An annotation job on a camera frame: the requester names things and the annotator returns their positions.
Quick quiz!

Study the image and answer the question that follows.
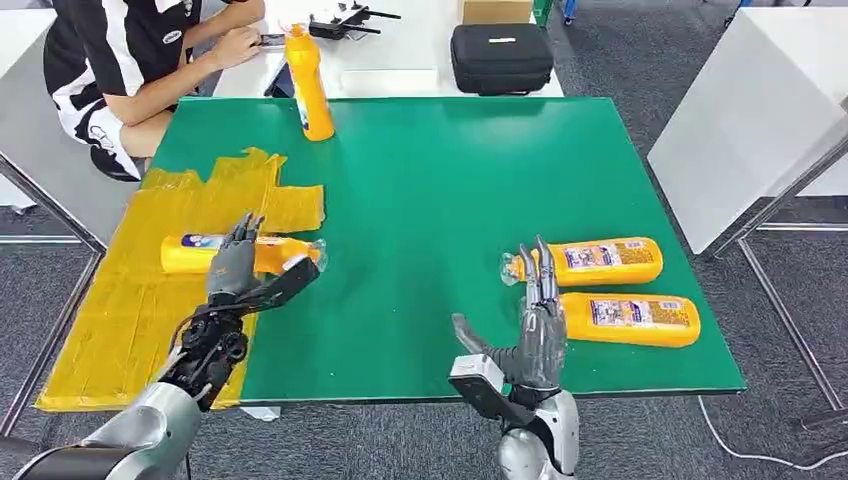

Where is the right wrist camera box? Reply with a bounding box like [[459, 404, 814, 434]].
[[447, 353, 535, 429]]

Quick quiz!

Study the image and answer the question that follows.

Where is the green table mat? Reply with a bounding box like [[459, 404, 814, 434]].
[[148, 96, 749, 405]]

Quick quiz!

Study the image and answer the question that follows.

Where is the person's right hand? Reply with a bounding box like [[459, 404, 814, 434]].
[[210, 26, 264, 72]]

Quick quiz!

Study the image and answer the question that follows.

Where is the cardboard box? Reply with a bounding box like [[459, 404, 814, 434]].
[[461, 0, 535, 26]]

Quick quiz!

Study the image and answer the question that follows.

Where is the white table with metal legs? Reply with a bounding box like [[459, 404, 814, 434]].
[[0, 9, 140, 439], [646, 6, 848, 412]]

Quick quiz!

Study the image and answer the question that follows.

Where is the orange drink bottle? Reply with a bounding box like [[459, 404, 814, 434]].
[[519, 292, 703, 350], [160, 233, 329, 277], [499, 237, 665, 288], [284, 23, 337, 143]]

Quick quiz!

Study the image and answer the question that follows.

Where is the black remote controller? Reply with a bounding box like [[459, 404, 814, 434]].
[[307, 1, 403, 42]]

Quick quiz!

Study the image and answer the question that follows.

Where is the blue tablet cover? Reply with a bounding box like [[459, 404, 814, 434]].
[[264, 62, 297, 99]]

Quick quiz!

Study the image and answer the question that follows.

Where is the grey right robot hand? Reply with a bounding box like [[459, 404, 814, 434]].
[[451, 235, 569, 393]]

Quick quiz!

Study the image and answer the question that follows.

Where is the yellow sheet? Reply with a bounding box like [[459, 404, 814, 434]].
[[35, 146, 327, 414]]

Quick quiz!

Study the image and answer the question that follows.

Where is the black carry case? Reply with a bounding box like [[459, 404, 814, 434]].
[[450, 23, 556, 97]]

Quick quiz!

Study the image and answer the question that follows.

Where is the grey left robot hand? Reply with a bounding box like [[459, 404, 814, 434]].
[[205, 212, 267, 307]]

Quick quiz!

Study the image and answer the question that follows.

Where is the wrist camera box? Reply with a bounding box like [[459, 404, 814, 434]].
[[251, 254, 322, 314], [447, 353, 535, 429]]

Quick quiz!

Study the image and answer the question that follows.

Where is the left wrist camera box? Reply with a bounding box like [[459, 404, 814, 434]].
[[251, 254, 322, 314]]

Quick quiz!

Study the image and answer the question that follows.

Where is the white desk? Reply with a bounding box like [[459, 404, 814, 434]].
[[211, 0, 566, 101]]

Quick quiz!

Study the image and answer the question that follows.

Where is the person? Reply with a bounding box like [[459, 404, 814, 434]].
[[42, 0, 267, 183]]

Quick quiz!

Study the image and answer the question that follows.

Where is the white floor cable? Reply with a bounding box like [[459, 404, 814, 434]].
[[696, 396, 848, 472]]

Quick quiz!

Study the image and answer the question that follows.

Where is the white table foot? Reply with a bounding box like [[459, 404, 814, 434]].
[[239, 405, 282, 424]]

